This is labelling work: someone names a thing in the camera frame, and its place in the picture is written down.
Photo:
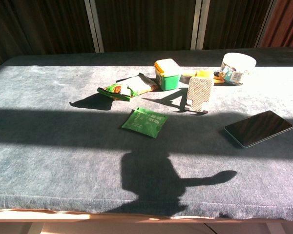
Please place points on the green flat sachet packet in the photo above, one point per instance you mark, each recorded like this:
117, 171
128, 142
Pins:
145, 122

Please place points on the green white snack bag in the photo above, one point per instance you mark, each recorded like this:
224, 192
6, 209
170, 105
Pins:
134, 87

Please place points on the green box cream lid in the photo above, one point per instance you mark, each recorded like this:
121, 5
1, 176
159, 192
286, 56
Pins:
167, 78

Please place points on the yellow snack packet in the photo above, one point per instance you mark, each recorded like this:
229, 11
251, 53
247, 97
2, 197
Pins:
203, 73

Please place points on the blue grey table cloth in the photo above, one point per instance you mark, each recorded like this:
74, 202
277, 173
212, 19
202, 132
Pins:
63, 158

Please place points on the dark brown curtain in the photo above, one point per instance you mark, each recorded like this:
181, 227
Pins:
146, 24

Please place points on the red curtain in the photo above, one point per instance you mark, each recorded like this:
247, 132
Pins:
285, 22

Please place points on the white window frame post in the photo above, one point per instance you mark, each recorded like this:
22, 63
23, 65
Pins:
266, 24
94, 24
200, 24

